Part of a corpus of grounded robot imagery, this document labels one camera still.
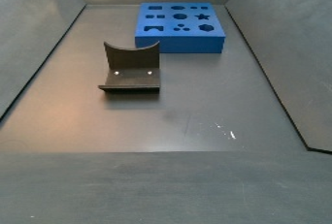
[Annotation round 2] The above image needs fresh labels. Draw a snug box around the blue shape-sorting block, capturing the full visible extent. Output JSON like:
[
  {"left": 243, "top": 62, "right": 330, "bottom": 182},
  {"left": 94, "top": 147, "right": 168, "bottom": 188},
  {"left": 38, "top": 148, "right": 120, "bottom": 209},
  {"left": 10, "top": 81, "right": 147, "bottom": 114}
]
[{"left": 135, "top": 2, "right": 226, "bottom": 53}]

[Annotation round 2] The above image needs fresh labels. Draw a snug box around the black curved holder bracket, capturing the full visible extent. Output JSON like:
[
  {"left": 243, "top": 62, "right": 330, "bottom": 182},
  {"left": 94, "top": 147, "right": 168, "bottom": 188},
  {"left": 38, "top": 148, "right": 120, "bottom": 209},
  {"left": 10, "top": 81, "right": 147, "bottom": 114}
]
[{"left": 99, "top": 43, "right": 160, "bottom": 92}]

